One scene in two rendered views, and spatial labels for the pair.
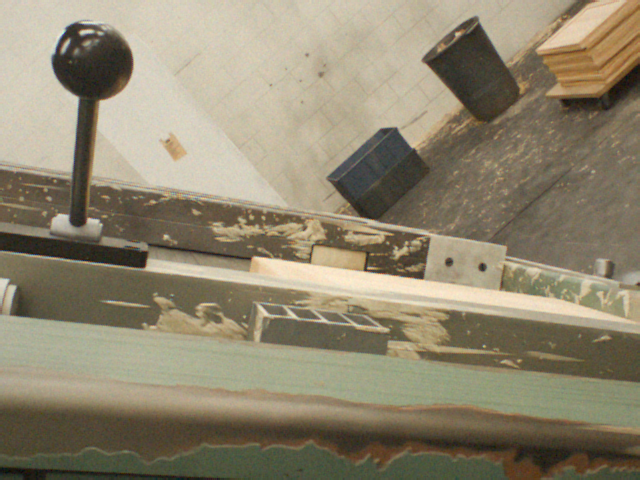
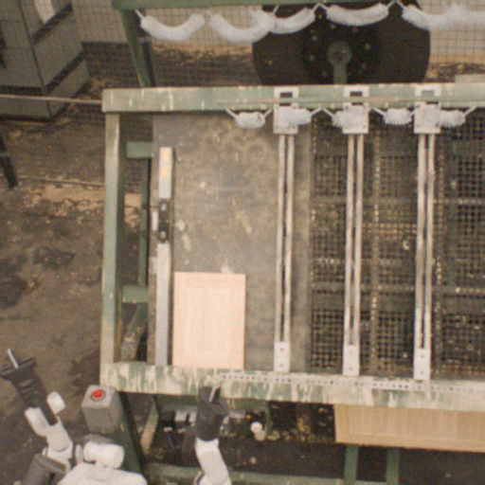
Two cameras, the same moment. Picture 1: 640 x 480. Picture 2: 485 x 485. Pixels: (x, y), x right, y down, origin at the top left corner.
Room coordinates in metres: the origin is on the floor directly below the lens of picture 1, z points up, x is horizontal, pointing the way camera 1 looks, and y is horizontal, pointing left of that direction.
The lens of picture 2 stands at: (1.77, -2.44, 3.46)
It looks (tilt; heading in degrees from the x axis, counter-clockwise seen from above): 38 degrees down; 112
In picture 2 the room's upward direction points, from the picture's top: 8 degrees counter-clockwise
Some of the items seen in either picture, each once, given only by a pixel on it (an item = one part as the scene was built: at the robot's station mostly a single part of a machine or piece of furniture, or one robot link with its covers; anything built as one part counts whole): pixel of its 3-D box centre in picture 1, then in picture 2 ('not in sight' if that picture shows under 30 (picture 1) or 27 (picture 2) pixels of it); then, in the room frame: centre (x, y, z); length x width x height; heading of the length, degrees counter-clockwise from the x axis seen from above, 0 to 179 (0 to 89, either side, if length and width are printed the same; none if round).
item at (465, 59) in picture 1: (474, 72); not in sight; (4.99, -1.70, 0.33); 0.52 x 0.51 x 0.65; 179
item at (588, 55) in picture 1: (595, 55); not in sight; (3.70, -1.87, 0.20); 0.61 x 0.53 x 0.40; 179
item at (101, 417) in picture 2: not in sight; (102, 409); (0.25, -0.48, 0.84); 0.12 x 0.12 x 0.18; 7
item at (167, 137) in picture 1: (210, 181); not in sight; (4.82, 0.31, 1.03); 0.61 x 0.58 x 2.05; 179
